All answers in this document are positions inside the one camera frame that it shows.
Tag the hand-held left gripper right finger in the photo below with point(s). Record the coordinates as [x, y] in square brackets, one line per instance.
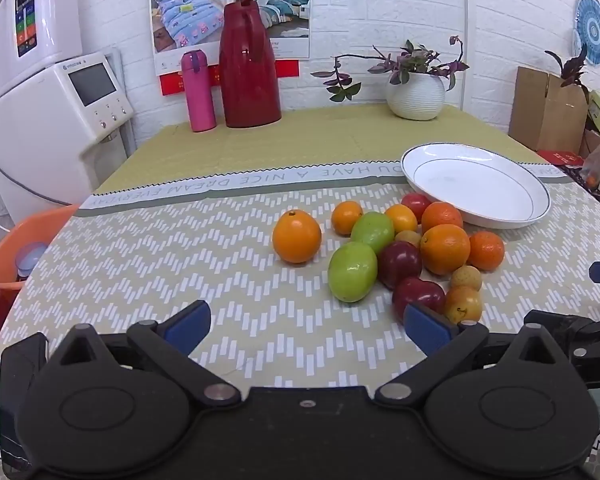
[427, 325]

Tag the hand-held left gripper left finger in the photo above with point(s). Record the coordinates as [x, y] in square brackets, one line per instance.
[187, 322]

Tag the dark red plum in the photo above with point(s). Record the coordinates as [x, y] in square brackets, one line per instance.
[420, 296]
[399, 264]

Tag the small tan longan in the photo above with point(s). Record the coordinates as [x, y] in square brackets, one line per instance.
[466, 278]
[409, 237]

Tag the medium smooth orange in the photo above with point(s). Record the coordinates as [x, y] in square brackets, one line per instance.
[445, 249]

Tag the green oval fruit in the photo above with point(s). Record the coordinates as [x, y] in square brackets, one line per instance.
[373, 230]
[352, 272]

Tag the bumpy orange tangerine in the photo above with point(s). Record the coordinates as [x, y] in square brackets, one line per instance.
[487, 250]
[441, 216]

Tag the white plate with dark rim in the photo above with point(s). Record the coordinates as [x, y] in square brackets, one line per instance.
[475, 180]

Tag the yellow-orange apricot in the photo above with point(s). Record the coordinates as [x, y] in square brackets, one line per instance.
[463, 304]

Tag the small yellow-orange fruit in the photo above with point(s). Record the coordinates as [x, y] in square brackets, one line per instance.
[401, 217]

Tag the red apple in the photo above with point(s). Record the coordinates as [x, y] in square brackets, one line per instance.
[415, 204]

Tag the flat red box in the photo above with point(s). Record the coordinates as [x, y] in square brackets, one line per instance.
[560, 157]

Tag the small round orange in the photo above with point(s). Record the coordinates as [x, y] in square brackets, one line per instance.
[346, 217]

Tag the large smooth orange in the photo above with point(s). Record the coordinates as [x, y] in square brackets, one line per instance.
[297, 236]

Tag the pale blue cup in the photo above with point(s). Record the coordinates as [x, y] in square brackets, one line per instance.
[30, 257]

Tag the brown cardboard box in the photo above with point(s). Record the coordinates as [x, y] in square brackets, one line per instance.
[545, 110]

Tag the orange plastic basin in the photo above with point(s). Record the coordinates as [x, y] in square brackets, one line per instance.
[30, 225]

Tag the dark purple leafy plant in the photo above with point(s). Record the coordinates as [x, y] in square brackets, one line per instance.
[572, 67]

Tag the pink water bottle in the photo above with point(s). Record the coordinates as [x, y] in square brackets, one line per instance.
[198, 92]

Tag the potted plant in white pot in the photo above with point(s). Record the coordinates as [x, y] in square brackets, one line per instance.
[416, 95]

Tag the white water dispenser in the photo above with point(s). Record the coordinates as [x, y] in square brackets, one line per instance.
[40, 145]

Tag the red thermos jug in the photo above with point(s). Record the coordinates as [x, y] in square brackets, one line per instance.
[247, 70]

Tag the white wall pipe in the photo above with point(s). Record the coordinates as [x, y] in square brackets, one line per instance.
[465, 35]

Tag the wall poster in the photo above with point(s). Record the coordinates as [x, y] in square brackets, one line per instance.
[190, 10]

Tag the white wall water purifier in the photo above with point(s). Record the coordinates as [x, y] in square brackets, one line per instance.
[25, 25]

